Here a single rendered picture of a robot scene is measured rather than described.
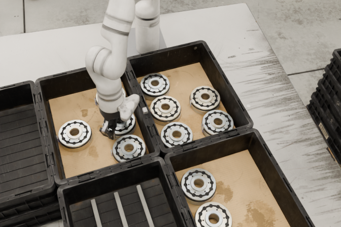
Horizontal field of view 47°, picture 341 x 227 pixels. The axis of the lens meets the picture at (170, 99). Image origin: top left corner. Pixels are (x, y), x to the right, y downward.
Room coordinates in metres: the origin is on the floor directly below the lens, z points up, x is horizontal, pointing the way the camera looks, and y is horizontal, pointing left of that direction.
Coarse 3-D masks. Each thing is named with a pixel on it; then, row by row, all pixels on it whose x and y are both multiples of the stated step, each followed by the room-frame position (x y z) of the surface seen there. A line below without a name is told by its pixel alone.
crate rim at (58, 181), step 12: (72, 72) 0.85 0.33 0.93; (36, 84) 0.80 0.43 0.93; (132, 84) 0.82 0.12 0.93; (144, 120) 0.68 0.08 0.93; (48, 132) 0.63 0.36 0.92; (48, 144) 0.58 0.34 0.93; (156, 144) 0.60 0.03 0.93; (144, 156) 0.55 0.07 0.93; (156, 156) 0.56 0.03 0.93; (108, 168) 0.51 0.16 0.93; (60, 180) 0.47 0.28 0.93; (72, 180) 0.47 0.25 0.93
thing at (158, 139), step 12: (168, 48) 0.99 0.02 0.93; (180, 48) 1.00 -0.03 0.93; (204, 48) 1.00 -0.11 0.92; (216, 60) 0.94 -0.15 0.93; (228, 84) 0.84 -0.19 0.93; (240, 108) 0.74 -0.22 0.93; (156, 132) 0.65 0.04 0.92; (228, 132) 0.65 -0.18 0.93; (180, 144) 0.60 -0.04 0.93; (192, 144) 0.60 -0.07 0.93
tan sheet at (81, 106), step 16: (64, 96) 0.83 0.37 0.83; (80, 96) 0.83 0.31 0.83; (64, 112) 0.76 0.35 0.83; (80, 112) 0.77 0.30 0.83; (96, 112) 0.77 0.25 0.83; (96, 128) 0.71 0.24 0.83; (96, 144) 0.64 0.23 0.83; (112, 144) 0.65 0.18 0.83; (64, 160) 0.58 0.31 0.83; (80, 160) 0.59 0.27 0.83; (96, 160) 0.59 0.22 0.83; (112, 160) 0.59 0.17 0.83
